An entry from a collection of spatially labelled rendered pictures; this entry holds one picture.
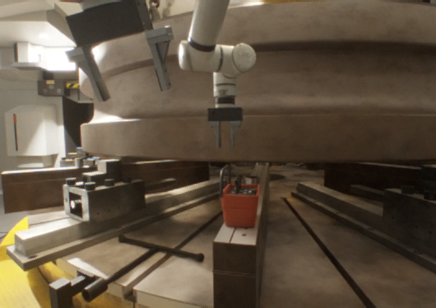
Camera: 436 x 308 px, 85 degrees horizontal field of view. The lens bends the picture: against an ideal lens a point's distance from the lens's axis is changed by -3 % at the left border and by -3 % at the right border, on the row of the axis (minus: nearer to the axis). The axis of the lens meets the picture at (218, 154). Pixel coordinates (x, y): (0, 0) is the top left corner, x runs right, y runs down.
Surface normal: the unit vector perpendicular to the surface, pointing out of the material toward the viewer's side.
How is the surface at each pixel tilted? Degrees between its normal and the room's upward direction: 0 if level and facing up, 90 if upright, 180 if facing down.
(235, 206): 97
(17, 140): 90
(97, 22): 114
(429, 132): 90
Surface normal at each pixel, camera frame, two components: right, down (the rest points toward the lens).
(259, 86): -0.20, 0.09
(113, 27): -0.12, 0.48
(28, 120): 0.12, 0.09
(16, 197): 0.54, 0.07
